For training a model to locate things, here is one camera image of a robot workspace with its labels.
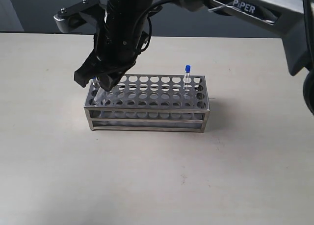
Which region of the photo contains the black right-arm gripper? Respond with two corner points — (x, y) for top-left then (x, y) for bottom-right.
(74, 0), (153, 91)

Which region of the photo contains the blue-capped tube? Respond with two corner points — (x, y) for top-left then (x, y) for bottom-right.
(94, 87), (107, 106)
(92, 77), (99, 90)
(183, 65), (191, 92)

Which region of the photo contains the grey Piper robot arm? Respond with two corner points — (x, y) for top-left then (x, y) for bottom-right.
(73, 0), (314, 111)

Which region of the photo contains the stainless steel test tube rack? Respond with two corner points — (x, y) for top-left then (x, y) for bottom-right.
(84, 74), (210, 132)

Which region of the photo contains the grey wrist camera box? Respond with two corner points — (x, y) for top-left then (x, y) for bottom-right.
(53, 0), (106, 33)

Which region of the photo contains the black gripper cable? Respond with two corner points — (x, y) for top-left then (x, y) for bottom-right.
(133, 0), (192, 54)

